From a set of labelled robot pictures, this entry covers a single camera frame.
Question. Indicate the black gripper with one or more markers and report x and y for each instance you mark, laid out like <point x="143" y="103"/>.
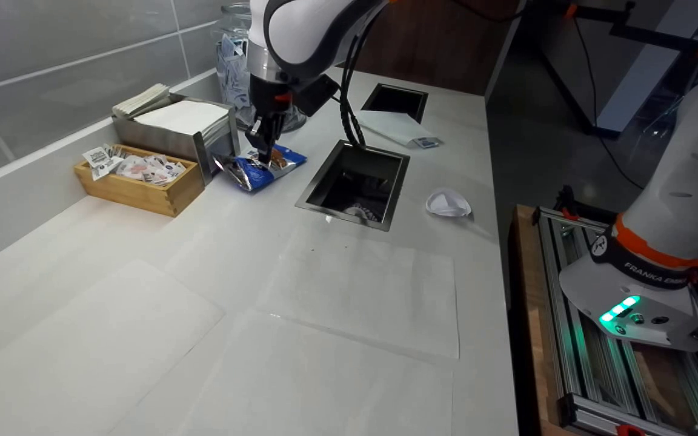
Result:
<point x="269" y="109"/>

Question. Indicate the blue and white snack packet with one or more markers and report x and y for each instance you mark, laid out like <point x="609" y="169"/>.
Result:
<point x="273" y="166"/>

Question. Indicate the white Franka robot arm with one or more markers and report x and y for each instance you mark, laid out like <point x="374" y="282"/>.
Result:
<point x="680" y="184"/>

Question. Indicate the steel trash chute with rubbish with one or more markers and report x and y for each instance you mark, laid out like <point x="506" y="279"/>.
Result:
<point x="312" y="195"/>

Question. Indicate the empty steel trash chute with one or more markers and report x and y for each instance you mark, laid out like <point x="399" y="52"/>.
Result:
<point x="369" y="97"/>

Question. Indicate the steel napkin dispenser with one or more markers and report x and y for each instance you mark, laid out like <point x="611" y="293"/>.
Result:
<point x="171" y="122"/>

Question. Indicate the assorted paper sachets pile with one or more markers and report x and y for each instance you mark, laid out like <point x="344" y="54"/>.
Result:
<point x="143" y="168"/>

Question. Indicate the wooden sachet tray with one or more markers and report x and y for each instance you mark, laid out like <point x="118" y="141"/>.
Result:
<point x="138" y="195"/>

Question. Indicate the small blue white sachet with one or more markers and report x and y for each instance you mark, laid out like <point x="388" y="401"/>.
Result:
<point x="427" y="143"/>

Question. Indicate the wooden base board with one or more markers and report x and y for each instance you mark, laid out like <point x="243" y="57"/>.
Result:
<point x="531" y="339"/>

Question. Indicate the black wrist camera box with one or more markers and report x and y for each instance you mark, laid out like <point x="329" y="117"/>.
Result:
<point x="315" y="93"/>

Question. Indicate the aluminium profile mount frame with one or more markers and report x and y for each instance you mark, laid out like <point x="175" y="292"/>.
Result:
<point x="606" y="379"/>

